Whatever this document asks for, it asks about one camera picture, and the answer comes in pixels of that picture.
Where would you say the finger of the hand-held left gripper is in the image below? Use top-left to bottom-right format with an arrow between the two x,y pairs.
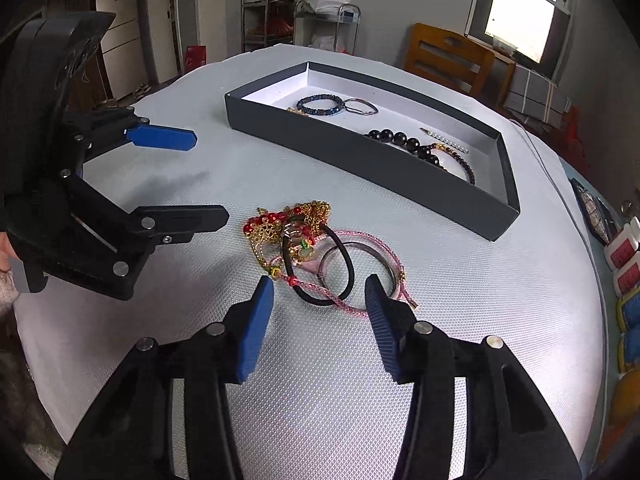
60,106 -> 199,162
45,172 -> 231,302

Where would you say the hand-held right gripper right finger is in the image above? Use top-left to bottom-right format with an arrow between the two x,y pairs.
364,273 -> 583,480

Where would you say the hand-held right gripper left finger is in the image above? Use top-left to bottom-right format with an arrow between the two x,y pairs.
54,275 -> 276,480

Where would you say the black hair tie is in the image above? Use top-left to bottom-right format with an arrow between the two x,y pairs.
281,217 -> 355,307

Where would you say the pink braided cord bracelet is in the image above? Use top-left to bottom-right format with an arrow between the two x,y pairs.
280,230 -> 421,318

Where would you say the gold chain with red beads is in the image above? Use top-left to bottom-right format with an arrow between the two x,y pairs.
244,200 -> 333,281

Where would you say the large silver bangle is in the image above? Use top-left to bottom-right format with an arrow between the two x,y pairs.
319,241 -> 406,291

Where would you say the blue bead bracelet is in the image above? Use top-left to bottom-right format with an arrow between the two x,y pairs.
296,95 -> 346,116

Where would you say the dark grey shallow box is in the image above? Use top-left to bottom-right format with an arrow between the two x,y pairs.
224,61 -> 522,242

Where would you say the small dark red bead bracelet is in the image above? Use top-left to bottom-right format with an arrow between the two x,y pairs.
431,142 -> 477,186

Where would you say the small silver ring bangle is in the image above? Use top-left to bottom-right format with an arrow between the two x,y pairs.
342,97 -> 380,117

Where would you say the large dark bead bracelet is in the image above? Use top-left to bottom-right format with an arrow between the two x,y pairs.
367,129 -> 451,171

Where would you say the pearl hair clip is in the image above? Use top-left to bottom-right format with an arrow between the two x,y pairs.
420,127 -> 471,155

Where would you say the person's left forearm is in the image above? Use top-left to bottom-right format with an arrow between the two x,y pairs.
0,266 -> 21,313

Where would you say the small red bag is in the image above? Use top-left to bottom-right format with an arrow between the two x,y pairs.
185,45 -> 208,73

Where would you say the white refrigerator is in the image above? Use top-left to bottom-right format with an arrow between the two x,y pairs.
95,0 -> 146,101

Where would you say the metal shelf rack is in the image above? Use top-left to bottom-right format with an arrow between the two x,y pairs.
241,0 -> 301,53

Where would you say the black patterned case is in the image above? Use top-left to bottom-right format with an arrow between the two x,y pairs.
570,177 -> 621,246

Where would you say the red plastic bag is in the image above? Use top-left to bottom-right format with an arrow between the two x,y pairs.
560,105 -> 591,161

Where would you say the wooden chair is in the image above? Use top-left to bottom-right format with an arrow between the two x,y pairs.
404,22 -> 516,106

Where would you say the grey plaid cushion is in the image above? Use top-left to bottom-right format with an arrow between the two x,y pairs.
502,64 -> 571,128

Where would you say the window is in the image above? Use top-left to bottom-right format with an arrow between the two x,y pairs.
465,0 -> 576,78

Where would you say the small wire cart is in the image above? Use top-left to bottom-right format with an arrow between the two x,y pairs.
294,1 -> 362,56

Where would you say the white cable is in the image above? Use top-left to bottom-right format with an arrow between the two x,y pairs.
510,117 -> 608,311

